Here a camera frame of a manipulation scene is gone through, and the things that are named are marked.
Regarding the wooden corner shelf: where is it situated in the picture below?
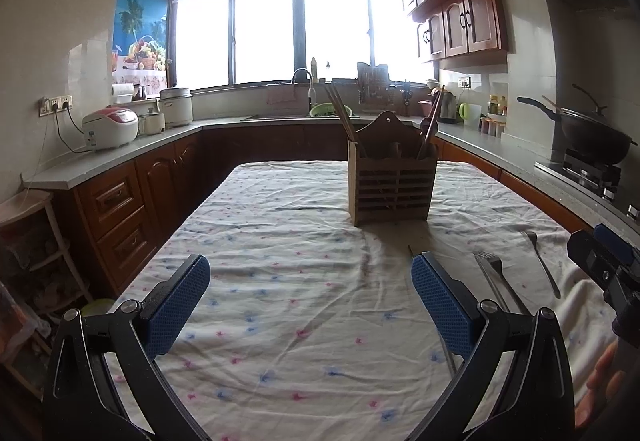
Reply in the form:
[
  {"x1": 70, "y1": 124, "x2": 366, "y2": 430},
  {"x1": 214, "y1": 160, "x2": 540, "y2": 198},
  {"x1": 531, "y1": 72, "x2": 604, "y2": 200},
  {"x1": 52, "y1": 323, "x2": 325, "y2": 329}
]
[{"x1": 1, "y1": 190, "x2": 92, "y2": 398}]

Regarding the person's right hand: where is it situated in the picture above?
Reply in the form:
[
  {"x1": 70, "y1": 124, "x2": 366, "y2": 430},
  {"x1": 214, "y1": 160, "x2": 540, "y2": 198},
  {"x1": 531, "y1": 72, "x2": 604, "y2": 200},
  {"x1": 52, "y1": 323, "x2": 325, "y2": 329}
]
[{"x1": 575, "y1": 340, "x2": 626, "y2": 429}]

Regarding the white floral tablecloth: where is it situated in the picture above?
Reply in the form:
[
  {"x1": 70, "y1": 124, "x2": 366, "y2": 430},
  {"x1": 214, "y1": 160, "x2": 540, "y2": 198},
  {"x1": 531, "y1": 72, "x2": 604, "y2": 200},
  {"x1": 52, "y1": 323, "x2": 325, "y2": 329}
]
[{"x1": 102, "y1": 160, "x2": 618, "y2": 441}]

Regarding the tropical fruit poster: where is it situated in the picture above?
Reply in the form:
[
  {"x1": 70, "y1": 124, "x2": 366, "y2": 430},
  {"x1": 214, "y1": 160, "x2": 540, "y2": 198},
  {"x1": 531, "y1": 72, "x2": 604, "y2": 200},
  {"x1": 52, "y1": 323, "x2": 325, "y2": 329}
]
[{"x1": 112, "y1": 0, "x2": 170, "y2": 97}]

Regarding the wall power outlet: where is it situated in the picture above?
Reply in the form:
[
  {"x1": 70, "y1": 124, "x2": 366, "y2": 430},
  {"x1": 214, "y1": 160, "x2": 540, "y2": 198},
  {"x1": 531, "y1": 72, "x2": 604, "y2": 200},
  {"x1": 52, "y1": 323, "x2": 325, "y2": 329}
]
[{"x1": 38, "y1": 95, "x2": 73, "y2": 117}]

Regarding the red white rice cooker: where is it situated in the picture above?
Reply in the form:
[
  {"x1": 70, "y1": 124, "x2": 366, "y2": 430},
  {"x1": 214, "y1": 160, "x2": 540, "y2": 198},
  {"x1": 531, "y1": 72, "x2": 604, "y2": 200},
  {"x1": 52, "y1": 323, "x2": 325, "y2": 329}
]
[{"x1": 81, "y1": 106, "x2": 139, "y2": 150}]

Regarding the small white cooker pot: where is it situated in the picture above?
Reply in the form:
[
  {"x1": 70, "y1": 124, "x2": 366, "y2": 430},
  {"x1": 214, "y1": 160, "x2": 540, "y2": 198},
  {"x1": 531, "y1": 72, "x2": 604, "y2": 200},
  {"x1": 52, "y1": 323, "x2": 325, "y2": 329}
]
[{"x1": 138, "y1": 108, "x2": 166, "y2": 136}]

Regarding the thin metal chopstick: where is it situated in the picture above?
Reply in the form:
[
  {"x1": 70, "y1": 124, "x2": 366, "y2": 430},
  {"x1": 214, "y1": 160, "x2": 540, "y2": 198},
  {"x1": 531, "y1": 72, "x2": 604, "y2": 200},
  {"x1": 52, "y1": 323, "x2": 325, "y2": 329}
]
[{"x1": 438, "y1": 336, "x2": 457, "y2": 378}]

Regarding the green handled white pitcher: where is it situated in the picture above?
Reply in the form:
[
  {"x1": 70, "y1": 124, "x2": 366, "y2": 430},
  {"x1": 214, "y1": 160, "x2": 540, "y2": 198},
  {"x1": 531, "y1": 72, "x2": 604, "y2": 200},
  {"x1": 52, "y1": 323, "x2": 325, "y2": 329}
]
[{"x1": 458, "y1": 103, "x2": 482, "y2": 130}]

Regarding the yellow bamboo chopstick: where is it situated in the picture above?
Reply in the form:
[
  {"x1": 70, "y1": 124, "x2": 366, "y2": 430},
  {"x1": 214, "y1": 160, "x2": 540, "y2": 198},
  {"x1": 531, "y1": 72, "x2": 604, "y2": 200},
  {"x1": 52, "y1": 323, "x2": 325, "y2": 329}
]
[{"x1": 326, "y1": 83, "x2": 366, "y2": 157}]

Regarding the dish drying rack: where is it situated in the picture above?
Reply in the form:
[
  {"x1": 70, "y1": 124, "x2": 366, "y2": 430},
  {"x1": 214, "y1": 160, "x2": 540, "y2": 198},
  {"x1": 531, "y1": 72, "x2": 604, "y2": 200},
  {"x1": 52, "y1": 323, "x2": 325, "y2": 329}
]
[{"x1": 357, "y1": 62, "x2": 398, "y2": 106}]

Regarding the steel electric kettle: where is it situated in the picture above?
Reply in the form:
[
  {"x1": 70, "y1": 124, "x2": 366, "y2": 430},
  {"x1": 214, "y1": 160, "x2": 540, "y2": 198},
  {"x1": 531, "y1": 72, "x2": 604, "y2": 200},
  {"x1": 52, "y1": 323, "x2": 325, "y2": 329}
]
[{"x1": 432, "y1": 88, "x2": 458, "y2": 124}]

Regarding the kitchen faucet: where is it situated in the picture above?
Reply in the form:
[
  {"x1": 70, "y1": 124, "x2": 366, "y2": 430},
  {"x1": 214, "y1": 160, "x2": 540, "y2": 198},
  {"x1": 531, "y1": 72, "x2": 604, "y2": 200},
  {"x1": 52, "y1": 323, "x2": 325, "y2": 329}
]
[{"x1": 291, "y1": 67, "x2": 316, "y2": 112}]

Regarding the gas stove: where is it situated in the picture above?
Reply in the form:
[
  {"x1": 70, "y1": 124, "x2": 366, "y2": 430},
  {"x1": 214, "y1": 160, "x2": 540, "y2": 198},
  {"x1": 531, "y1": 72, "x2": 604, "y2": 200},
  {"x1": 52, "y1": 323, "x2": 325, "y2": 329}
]
[{"x1": 535, "y1": 148, "x2": 639, "y2": 224}]

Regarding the green colander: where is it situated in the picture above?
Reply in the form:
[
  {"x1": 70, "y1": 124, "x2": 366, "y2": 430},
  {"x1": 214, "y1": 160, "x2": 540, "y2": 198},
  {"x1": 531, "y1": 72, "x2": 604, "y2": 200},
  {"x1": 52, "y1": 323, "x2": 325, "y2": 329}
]
[{"x1": 309, "y1": 103, "x2": 337, "y2": 118}]

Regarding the brown wooden chopstick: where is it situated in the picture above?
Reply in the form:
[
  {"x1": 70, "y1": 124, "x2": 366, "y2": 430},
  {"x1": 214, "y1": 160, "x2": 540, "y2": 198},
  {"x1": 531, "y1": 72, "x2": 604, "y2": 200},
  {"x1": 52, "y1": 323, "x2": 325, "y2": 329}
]
[{"x1": 418, "y1": 88, "x2": 442, "y2": 159}]

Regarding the wooden utensil holder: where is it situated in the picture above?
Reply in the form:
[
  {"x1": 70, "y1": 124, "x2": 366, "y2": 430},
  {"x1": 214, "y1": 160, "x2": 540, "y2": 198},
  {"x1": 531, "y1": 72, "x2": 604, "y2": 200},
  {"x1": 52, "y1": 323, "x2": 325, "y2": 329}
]
[{"x1": 347, "y1": 112, "x2": 438, "y2": 227}]

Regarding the black wok with handle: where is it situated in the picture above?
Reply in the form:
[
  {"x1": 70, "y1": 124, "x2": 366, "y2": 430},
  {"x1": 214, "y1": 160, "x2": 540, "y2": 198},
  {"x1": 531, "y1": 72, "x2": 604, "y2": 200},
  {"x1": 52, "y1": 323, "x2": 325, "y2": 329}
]
[{"x1": 516, "y1": 83, "x2": 638, "y2": 166}]

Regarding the metal fork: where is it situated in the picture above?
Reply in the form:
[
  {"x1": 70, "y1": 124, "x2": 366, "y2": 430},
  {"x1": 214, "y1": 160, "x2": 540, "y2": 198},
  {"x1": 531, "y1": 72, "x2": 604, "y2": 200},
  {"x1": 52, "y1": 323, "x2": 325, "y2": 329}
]
[
  {"x1": 474, "y1": 251, "x2": 530, "y2": 315},
  {"x1": 522, "y1": 230, "x2": 562, "y2": 299}
]

